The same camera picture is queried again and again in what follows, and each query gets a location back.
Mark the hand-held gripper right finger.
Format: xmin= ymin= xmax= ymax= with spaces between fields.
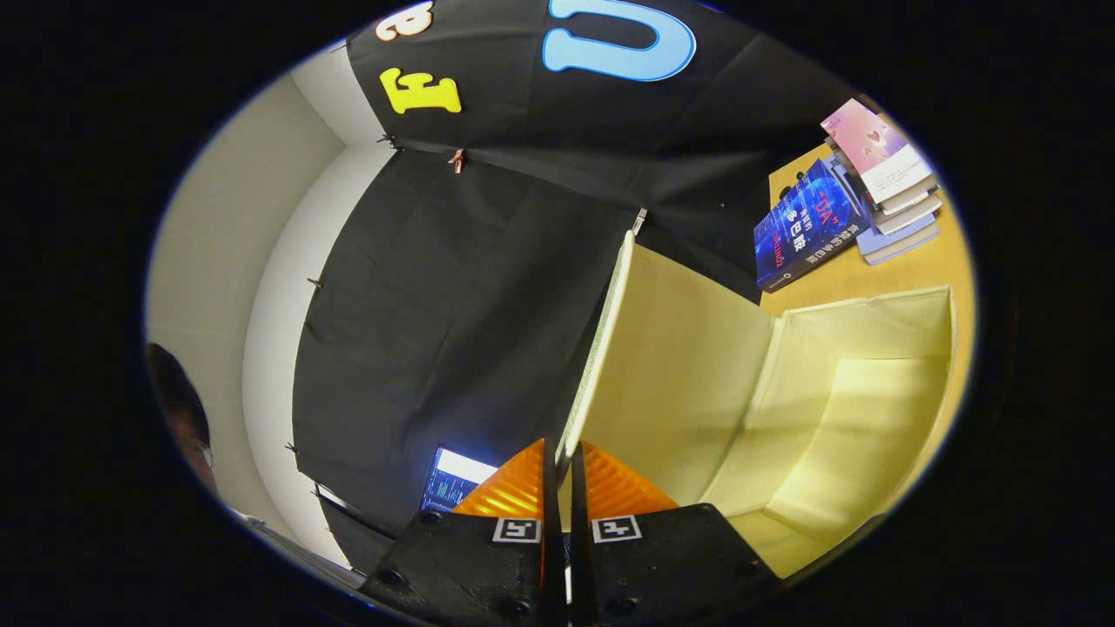
xmin=571 ymin=440 xmax=781 ymax=627

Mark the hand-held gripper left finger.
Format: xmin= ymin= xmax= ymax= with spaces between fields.
xmin=359 ymin=438 xmax=567 ymax=627

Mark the beige fabric storage box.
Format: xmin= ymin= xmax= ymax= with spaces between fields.
xmin=556 ymin=229 xmax=959 ymax=580

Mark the laptop screen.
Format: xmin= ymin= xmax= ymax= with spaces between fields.
xmin=421 ymin=447 xmax=499 ymax=513

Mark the dark blue book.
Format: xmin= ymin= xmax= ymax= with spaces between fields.
xmin=753 ymin=157 xmax=872 ymax=293

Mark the person's head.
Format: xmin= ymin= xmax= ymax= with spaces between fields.
xmin=146 ymin=342 xmax=219 ymax=497

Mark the light blue book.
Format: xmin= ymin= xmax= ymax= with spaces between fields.
xmin=856 ymin=213 xmax=942 ymax=266

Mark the grey book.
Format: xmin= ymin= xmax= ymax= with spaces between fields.
xmin=871 ymin=179 xmax=944 ymax=236

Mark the pink cover book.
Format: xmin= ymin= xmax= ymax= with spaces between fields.
xmin=821 ymin=98 xmax=937 ymax=206

